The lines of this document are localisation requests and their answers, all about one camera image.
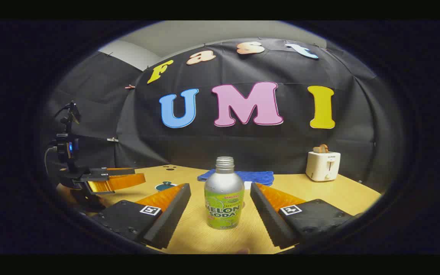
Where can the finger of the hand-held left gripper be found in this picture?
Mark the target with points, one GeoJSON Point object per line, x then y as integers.
{"type": "Point", "coordinates": [109, 172]}
{"type": "Point", "coordinates": [120, 183]}

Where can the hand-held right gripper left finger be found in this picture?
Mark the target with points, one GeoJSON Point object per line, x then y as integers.
{"type": "Point", "coordinates": [170, 217]}

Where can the cream toaster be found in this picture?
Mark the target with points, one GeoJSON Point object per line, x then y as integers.
{"type": "Point", "coordinates": [323, 168]}

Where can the blue folded towel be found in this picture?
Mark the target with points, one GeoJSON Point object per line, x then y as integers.
{"type": "Point", "coordinates": [258, 176]}

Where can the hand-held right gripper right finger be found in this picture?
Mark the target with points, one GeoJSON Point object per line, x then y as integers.
{"type": "Point", "coordinates": [267, 221]}

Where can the white clip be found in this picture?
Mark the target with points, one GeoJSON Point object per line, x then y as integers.
{"type": "Point", "coordinates": [112, 139]}

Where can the white teal teacup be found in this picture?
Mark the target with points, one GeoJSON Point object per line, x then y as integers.
{"type": "Point", "coordinates": [157, 188]}

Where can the bread slice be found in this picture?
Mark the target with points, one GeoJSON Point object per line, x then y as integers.
{"type": "Point", "coordinates": [321, 148]}

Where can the black backdrop cloth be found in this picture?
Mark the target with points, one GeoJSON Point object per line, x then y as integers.
{"type": "Point", "coordinates": [243, 145]}

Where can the silver green-label water bottle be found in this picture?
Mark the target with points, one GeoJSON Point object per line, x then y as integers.
{"type": "Point", "coordinates": [224, 191]}

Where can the red clip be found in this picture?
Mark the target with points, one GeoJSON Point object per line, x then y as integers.
{"type": "Point", "coordinates": [130, 87]}

